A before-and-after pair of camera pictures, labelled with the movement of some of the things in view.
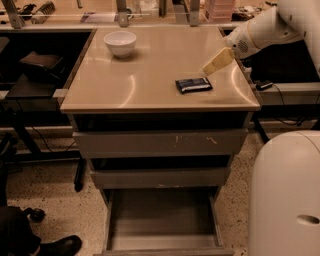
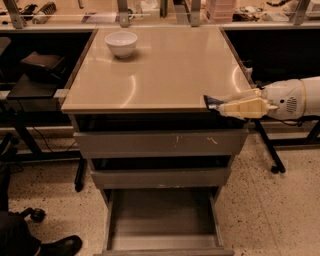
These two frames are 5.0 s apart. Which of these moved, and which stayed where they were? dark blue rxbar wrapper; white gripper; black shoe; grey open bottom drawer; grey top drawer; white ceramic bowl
Moved: dark blue rxbar wrapper; white gripper
Stayed: grey top drawer; grey open bottom drawer; white ceramic bowl; black shoe
